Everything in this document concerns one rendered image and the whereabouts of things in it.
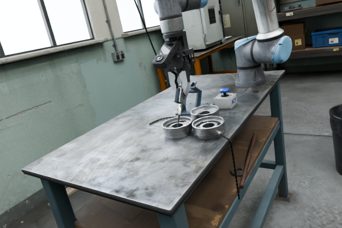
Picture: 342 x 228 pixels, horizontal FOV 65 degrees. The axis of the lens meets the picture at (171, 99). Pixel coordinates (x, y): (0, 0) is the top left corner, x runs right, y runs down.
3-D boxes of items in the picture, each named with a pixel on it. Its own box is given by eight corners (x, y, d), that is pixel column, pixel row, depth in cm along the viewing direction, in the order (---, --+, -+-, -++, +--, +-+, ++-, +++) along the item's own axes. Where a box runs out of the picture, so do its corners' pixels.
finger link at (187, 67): (194, 80, 88) (187, 54, 86) (192, 82, 87) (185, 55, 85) (181, 82, 90) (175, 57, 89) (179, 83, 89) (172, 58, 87)
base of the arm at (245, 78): (241, 80, 146) (238, 61, 143) (269, 78, 138) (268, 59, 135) (231, 88, 134) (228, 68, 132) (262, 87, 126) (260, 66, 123)
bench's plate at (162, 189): (171, 218, 56) (169, 210, 55) (22, 174, 89) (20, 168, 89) (285, 73, 150) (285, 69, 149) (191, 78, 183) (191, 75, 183)
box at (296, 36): (310, 49, 377) (309, 22, 367) (274, 53, 401) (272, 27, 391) (311, 45, 410) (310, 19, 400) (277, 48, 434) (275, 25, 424)
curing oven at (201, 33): (210, 51, 304) (202, -10, 286) (167, 56, 338) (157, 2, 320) (230, 41, 352) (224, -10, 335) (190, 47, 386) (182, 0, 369)
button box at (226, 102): (231, 109, 105) (230, 97, 104) (215, 109, 109) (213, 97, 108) (238, 102, 111) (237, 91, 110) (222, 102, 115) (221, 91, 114)
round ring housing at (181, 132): (181, 142, 85) (178, 130, 84) (158, 137, 92) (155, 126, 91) (200, 129, 92) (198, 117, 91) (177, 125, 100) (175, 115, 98)
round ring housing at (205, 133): (188, 134, 90) (186, 123, 89) (213, 124, 94) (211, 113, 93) (205, 144, 81) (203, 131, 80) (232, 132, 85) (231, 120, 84)
